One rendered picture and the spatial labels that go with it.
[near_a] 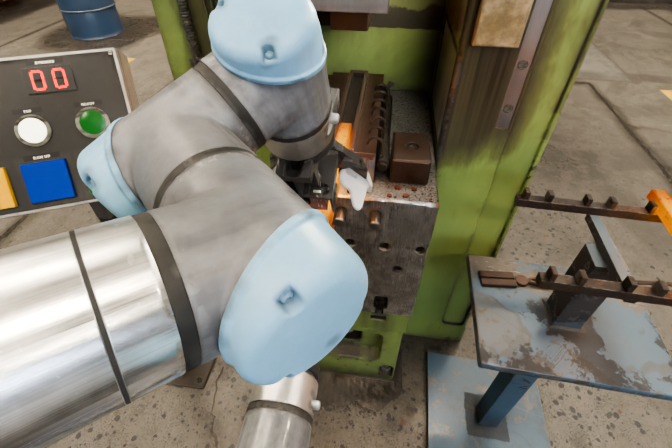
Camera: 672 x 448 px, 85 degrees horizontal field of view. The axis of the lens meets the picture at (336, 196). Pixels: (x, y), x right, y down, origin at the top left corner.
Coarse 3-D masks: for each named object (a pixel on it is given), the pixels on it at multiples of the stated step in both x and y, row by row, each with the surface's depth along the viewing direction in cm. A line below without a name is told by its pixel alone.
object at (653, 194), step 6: (654, 192) 76; (660, 192) 76; (666, 192) 76; (648, 198) 77; (654, 198) 76; (660, 198) 74; (666, 198) 74; (660, 204) 74; (666, 204) 73; (660, 210) 73; (666, 210) 72; (660, 216) 73; (666, 216) 72; (666, 222) 71; (666, 228) 71
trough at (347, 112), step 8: (352, 80) 108; (360, 80) 108; (352, 88) 104; (360, 88) 104; (352, 96) 101; (352, 104) 97; (344, 112) 94; (352, 112) 94; (344, 120) 91; (352, 120) 91; (352, 128) 88
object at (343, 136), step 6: (342, 126) 84; (348, 126) 84; (342, 132) 82; (348, 132) 82; (336, 138) 80; (342, 138) 80; (348, 138) 80; (348, 144) 81; (336, 180) 69; (330, 204) 64; (324, 210) 63; (330, 210) 63; (330, 216) 62; (330, 222) 61
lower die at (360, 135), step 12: (336, 72) 112; (360, 72) 109; (336, 84) 105; (348, 84) 103; (372, 84) 105; (360, 96) 98; (372, 96) 99; (360, 108) 93; (372, 108) 94; (360, 120) 90; (336, 132) 84; (360, 132) 86; (372, 132) 86; (360, 144) 82; (372, 144) 82; (360, 156) 80; (372, 156) 80; (372, 168) 82; (372, 180) 84
